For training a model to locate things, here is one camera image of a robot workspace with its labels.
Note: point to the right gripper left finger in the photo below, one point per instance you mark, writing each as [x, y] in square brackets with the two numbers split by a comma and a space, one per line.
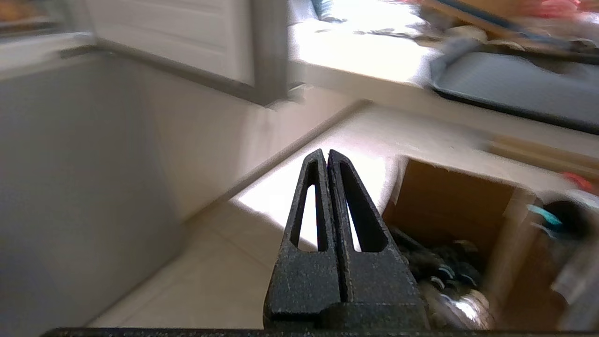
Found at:
[304, 281]

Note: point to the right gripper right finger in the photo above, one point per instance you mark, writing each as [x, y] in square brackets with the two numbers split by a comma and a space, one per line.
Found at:
[374, 285]

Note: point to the grey fridge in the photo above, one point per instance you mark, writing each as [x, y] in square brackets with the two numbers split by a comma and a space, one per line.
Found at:
[70, 187]

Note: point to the white fridge door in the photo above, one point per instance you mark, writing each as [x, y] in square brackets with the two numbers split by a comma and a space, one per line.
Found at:
[187, 42]

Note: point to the brown cardboard box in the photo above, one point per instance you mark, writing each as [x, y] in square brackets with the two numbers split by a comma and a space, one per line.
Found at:
[449, 206]

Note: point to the white table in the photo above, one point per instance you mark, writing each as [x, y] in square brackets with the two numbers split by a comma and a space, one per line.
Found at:
[360, 51]

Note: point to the grey tray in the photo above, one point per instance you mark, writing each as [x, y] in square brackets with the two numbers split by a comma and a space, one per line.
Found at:
[519, 84]

